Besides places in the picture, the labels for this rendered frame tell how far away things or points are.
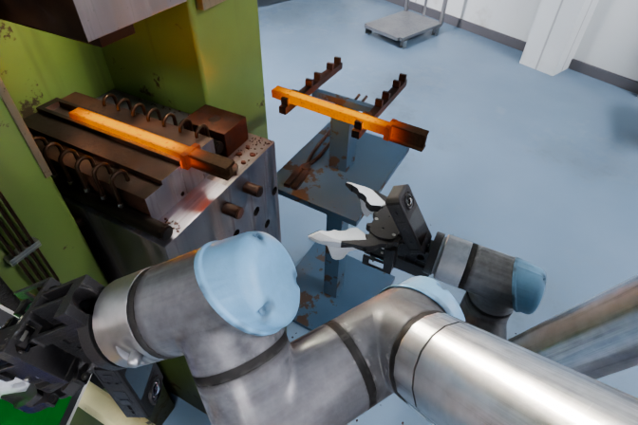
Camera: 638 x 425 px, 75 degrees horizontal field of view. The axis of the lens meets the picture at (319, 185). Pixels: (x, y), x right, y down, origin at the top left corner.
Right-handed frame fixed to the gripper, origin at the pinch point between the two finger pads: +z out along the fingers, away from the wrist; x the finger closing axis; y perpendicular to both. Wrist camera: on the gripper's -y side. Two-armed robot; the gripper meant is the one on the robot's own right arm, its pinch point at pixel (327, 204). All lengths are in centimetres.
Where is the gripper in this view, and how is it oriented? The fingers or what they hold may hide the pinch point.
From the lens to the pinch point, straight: 71.8
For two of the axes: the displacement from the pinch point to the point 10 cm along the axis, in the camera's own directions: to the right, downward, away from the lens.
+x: 4.6, -5.8, 6.7
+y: -0.2, 7.5, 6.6
